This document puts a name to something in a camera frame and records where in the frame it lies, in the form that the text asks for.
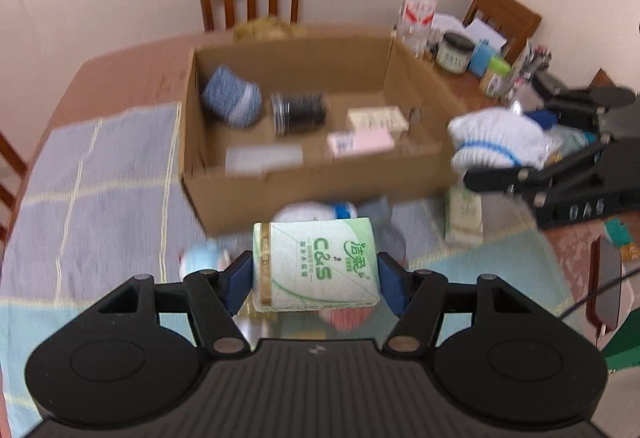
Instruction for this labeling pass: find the white flat packet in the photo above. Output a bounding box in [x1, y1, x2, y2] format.
[224, 144, 304, 176]

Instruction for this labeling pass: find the clear plastic water bottle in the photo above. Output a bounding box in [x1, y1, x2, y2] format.
[396, 0, 438, 58]

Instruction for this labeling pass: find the brown cardboard box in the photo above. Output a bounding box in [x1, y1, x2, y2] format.
[180, 34, 464, 236]

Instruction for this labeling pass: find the blue small container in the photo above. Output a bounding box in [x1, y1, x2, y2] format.
[468, 39, 498, 78]

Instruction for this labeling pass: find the beige small box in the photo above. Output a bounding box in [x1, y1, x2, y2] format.
[346, 106, 409, 135]

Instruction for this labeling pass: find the grey plush toy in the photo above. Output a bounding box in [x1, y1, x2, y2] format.
[356, 196, 407, 267]

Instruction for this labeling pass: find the white sock roll blue stripe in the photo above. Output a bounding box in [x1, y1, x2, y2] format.
[448, 108, 554, 175]

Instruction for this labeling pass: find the pink knitted sock roll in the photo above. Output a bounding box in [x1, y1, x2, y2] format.
[318, 307, 375, 333]

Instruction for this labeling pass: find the blue knitted sock roll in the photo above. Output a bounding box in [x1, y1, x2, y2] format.
[201, 66, 262, 129]

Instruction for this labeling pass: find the grey-blue sock roll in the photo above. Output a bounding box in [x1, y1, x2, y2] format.
[272, 202, 358, 222]

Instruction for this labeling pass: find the green label black-lid jar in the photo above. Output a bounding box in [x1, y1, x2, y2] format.
[436, 30, 475, 75]

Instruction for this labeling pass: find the pink printed box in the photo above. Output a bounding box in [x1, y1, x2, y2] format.
[326, 130, 395, 158]

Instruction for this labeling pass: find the green-lid spice jar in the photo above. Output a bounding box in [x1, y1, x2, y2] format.
[480, 55, 511, 96]

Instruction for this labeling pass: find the wooden chair at left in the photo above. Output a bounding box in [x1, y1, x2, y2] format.
[0, 135, 28, 247]

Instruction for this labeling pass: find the blue checked tablecloth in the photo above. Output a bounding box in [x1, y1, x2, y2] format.
[1, 104, 573, 437]

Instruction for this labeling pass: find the dark jar silver lid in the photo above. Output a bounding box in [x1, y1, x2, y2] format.
[271, 93, 326, 137]

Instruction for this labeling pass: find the wooden chair at right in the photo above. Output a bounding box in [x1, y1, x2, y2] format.
[462, 0, 541, 63]

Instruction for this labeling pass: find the green white tissue pack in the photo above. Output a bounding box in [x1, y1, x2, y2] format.
[252, 218, 380, 312]

